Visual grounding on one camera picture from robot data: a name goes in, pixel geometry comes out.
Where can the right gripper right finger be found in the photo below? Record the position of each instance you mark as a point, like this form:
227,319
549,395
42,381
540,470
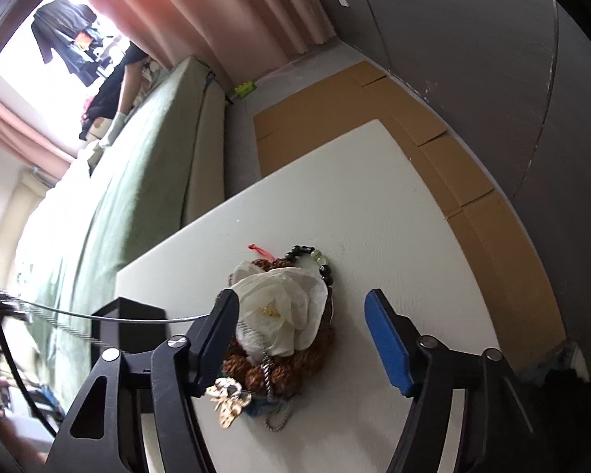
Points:
496,434

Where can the brown cardboard sheet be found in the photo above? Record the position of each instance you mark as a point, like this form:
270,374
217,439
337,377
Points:
506,266

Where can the pink curtain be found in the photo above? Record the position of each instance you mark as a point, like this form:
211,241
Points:
240,40

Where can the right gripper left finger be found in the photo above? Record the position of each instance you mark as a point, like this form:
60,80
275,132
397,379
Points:
182,369

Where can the green bed cover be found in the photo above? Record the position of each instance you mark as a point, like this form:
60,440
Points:
99,219

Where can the dark hanging clothes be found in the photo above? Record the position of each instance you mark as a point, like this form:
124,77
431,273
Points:
72,33

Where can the green toy block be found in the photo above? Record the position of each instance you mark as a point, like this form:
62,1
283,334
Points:
244,89

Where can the person in black clothes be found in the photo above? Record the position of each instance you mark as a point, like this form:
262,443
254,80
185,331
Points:
116,95

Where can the black jewelry box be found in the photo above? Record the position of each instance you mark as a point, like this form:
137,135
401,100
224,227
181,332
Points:
135,341

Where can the left curtain panel pink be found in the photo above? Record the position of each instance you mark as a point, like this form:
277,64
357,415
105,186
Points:
28,145

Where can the white fabric flower accessory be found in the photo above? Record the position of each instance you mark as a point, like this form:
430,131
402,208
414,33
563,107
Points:
280,310

